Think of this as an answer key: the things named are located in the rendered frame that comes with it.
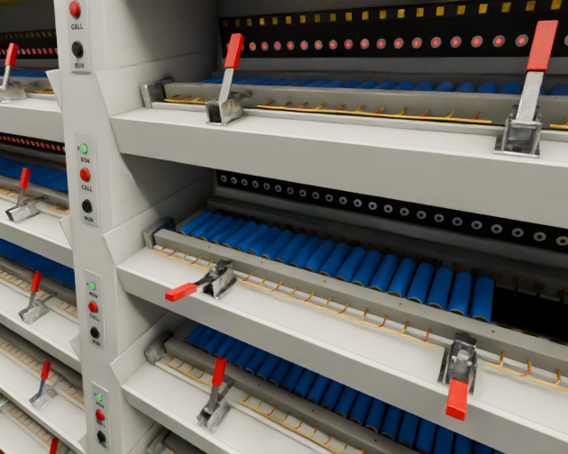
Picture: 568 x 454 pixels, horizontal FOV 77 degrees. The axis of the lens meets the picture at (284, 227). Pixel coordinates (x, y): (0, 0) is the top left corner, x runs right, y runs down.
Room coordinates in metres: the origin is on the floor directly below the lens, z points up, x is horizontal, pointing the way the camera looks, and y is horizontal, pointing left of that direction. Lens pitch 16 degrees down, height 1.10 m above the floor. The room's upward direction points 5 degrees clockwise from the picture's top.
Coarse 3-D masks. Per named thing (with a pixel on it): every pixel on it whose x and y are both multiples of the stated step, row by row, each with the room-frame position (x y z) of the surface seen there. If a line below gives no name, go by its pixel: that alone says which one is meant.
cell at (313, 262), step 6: (330, 240) 0.45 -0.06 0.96; (324, 246) 0.44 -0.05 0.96; (330, 246) 0.44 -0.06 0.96; (318, 252) 0.42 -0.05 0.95; (324, 252) 0.43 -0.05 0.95; (330, 252) 0.43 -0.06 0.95; (312, 258) 0.41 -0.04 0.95; (318, 258) 0.41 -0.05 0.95; (324, 258) 0.42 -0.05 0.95; (306, 264) 0.40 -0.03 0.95; (312, 264) 0.40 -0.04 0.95; (318, 264) 0.41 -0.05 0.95; (312, 270) 0.40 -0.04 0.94; (318, 270) 0.40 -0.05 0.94
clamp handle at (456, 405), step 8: (456, 360) 0.26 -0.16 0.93; (464, 360) 0.26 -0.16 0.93; (456, 368) 0.25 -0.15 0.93; (464, 368) 0.25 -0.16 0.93; (456, 376) 0.24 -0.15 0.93; (464, 376) 0.24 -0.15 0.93; (456, 384) 0.23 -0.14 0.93; (464, 384) 0.23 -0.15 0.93; (448, 392) 0.22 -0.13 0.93; (456, 392) 0.22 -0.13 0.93; (464, 392) 0.22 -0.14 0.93; (448, 400) 0.21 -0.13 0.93; (456, 400) 0.21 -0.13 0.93; (464, 400) 0.21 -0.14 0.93; (448, 408) 0.20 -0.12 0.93; (456, 408) 0.20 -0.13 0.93; (464, 408) 0.20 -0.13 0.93; (456, 416) 0.20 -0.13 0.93; (464, 416) 0.20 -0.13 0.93
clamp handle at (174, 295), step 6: (210, 270) 0.38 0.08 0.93; (210, 276) 0.39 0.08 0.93; (216, 276) 0.39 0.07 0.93; (198, 282) 0.36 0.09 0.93; (204, 282) 0.37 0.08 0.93; (210, 282) 0.37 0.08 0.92; (174, 288) 0.34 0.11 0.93; (180, 288) 0.34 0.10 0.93; (186, 288) 0.34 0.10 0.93; (192, 288) 0.35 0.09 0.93; (168, 294) 0.33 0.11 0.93; (174, 294) 0.33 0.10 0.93; (180, 294) 0.33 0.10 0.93; (186, 294) 0.34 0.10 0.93; (174, 300) 0.32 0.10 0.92
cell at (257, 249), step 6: (270, 228) 0.49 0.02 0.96; (276, 228) 0.49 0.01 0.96; (264, 234) 0.47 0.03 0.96; (270, 234) 0.47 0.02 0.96; (276, 234) 0.48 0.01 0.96; (264, 240) 0.46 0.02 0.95; (270, 240) 0.46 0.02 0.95; (252, 246) 0.44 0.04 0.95; (258, 246) 0.44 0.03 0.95; (264, 246) 0.45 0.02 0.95; (252, 252) 0.44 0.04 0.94; (258, 252) 0.44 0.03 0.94
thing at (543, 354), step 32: (192, 256) 0.45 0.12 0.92; (224, 256) 0.42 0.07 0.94; (256, 256) 0.42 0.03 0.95; (320, 288) 0.36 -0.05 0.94; (352, 288) 0.35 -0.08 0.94; (352, 320) 0.33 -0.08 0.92; (384, 320) 0.32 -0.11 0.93; (416, 320) 0.31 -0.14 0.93; (448, 320) 0.30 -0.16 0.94; (512, 352) 0.28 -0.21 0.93; (544, 352) 0.27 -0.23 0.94; (544, 384) 0.25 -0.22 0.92
